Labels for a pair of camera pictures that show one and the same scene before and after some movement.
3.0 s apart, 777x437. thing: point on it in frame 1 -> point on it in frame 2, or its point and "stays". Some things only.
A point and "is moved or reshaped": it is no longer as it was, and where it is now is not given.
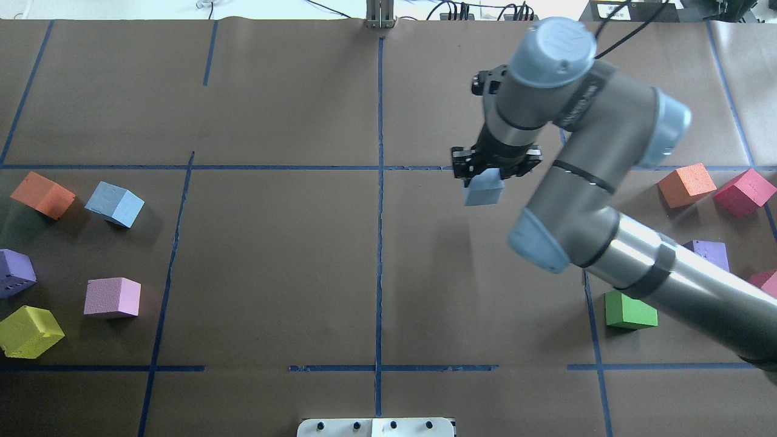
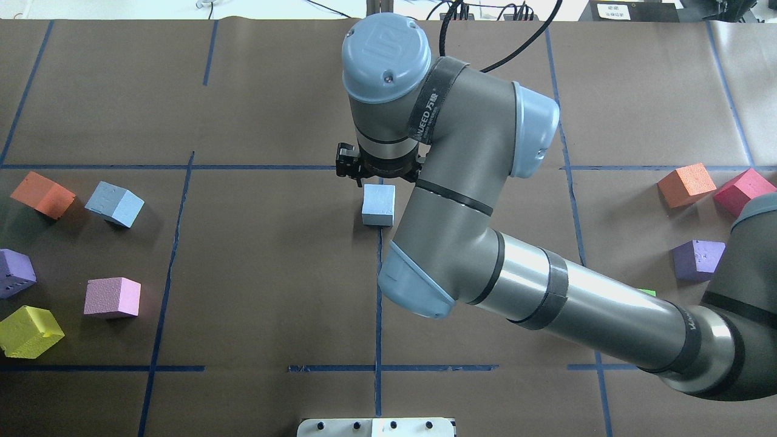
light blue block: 486,187 is moved or reshaped
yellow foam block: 28,332 stays
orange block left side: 44,195 stays
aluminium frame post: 380,14 stays
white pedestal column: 376,427 stays
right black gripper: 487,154 -> 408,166
